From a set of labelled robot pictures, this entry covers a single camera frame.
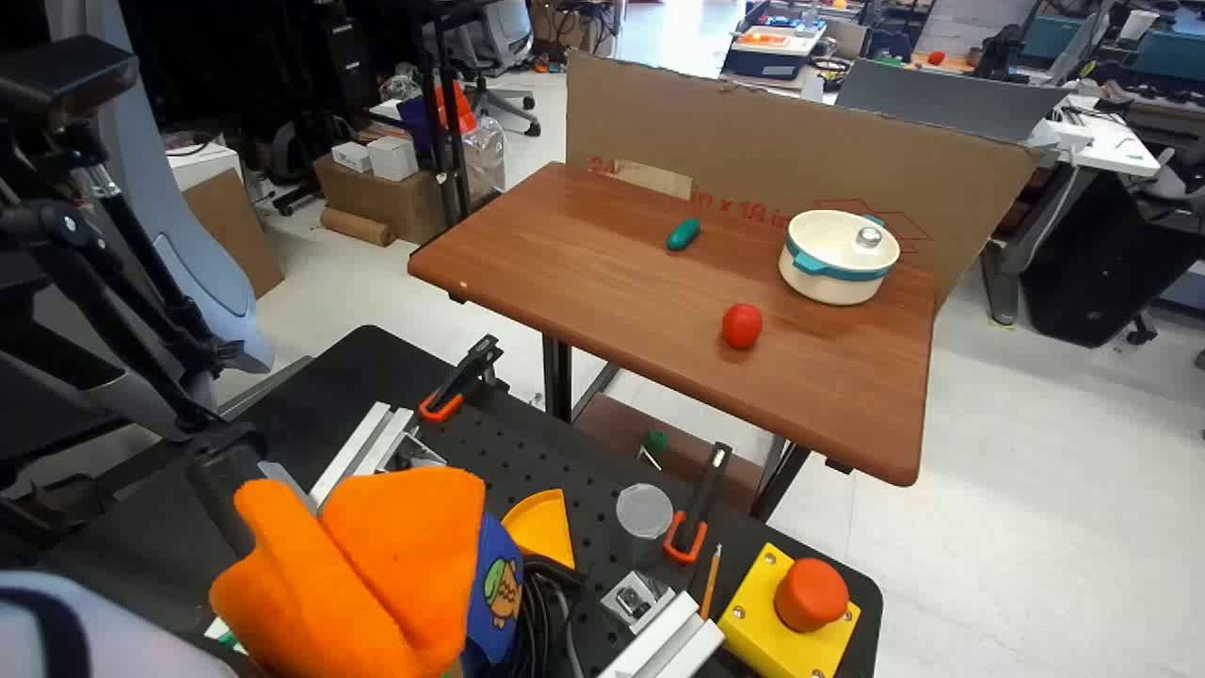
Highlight white bowl with teal band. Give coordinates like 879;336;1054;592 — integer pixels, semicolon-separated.
774;208;902;308

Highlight brown wooden table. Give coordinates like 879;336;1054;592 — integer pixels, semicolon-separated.
408;160;944;519

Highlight black perforated board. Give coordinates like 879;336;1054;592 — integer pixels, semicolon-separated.
34;319;886;678

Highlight teal oval toy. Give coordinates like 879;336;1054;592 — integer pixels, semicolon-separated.
664;215;703;258

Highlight red ball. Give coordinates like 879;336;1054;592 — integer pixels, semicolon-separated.
718;302;768;353

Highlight grey round object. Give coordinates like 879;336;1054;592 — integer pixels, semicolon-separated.
614;480;676;547

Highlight orange wedge block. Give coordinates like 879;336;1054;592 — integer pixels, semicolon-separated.
497;485;579;578

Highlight brown cardboard backboard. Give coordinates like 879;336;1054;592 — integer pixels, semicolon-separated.
561;49;1044;307

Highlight black and white square tag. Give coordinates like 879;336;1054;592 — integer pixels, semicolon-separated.
600;568;676;636

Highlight open cardboard box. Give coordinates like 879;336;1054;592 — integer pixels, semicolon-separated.
311;147;451;250

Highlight wooden pencil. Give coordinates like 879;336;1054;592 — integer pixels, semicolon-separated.
695;540;727;622

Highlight blue printed fabric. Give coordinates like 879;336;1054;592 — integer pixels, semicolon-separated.
464;506;526;670

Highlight black office chair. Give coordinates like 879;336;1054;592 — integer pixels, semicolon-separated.
443;0;547;144

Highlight white small boxes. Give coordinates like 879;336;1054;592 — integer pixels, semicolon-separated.
328;128;423;184

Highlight orange plush toy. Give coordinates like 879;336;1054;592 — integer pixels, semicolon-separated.
206;462;489;678

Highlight yellow emergency stop box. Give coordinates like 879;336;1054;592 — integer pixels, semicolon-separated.
714;543;866;678

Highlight tall cardboard box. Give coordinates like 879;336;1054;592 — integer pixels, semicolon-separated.
167;140;286;302

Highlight grey divider panel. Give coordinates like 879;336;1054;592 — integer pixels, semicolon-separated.
837;57;1067;151

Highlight black bag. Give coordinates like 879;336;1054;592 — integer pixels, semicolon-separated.
1019;165;1196;352

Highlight white top desk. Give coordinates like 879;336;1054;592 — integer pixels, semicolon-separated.
980;90;1168;327

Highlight white rounded object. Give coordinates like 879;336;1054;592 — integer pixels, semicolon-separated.
0;568;204;678

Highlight green handled tool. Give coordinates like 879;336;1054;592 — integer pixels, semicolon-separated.
638;430;676;476

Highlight black clamp with orange handle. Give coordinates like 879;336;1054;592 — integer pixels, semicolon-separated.
414;333;510;430
658;441;733;568

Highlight aluminium rail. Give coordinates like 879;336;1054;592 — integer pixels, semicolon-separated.
600;588;727;678
310;400;423;510

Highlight cable bundle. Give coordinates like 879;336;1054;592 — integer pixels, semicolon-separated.
513;563;592;678

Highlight black camera tripod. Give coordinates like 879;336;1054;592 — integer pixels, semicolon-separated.
0;34;275;531

